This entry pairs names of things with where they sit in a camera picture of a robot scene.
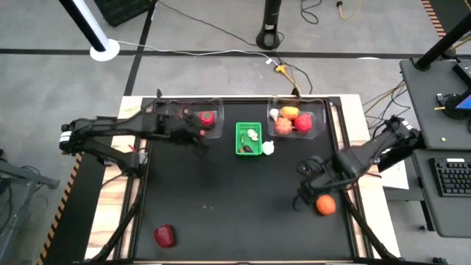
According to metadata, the black monitor stand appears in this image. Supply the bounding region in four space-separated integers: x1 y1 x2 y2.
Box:
437 60 471 121

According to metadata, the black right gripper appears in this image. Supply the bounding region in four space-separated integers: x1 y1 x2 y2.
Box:
292 154 354 212

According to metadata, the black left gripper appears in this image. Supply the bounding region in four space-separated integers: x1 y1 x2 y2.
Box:
161 112 211 159

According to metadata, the black floor cable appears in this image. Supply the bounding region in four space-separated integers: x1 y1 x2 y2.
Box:
157 0 258 47

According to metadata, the clear plastic bin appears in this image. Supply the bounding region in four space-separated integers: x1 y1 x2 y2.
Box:
164 97 225 140
266 96 327 140

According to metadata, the black slanted pole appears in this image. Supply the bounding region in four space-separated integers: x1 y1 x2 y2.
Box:
414 13 471 71

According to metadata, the gray desk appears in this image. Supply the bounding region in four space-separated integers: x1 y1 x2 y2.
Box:
400 58 471 150
411 149 471 239

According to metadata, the red bell pepper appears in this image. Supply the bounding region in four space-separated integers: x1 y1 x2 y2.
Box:
293 112 314 133

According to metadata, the black aluminium table frame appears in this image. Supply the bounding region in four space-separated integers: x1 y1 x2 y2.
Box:
82 88 402 265

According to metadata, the gray metal stand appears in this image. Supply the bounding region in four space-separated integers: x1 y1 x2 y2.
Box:
0 146 60 265

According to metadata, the black keyboard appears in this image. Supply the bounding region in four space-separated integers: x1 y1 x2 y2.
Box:
428 158 471 198

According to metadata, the white paper sheet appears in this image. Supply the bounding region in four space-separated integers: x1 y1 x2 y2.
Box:
380 161 410 191

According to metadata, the white floor cable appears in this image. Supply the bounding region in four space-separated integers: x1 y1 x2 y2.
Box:
116 39 275 63

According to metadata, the black pole floor stand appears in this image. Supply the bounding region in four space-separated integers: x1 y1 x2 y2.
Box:
255 0 283 52

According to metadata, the black crate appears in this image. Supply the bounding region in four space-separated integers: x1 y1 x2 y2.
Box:
93 0 157 27

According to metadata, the orange fruit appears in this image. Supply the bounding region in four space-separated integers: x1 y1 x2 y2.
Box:
315 194 337 216

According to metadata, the black striped-edge floor mat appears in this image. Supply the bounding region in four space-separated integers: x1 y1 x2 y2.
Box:
36 116 122 265
421 0 471 40

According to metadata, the black coiled cable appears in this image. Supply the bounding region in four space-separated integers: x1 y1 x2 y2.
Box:
300 0 323 26

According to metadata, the orange-red ridged pumpkin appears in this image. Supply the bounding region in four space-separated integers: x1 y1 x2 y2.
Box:
274 116 294 136

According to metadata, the yellow floor cable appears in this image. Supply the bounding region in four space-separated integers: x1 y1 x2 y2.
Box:
336 0 364 20

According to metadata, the white pole floor stand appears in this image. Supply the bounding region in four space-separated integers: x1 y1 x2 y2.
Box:
58 0 121 63

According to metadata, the green plastic basket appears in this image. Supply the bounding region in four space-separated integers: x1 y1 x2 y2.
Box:
234 121 263 157

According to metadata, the brown-yellow potato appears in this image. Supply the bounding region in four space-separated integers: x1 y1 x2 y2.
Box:
280 105 301 121

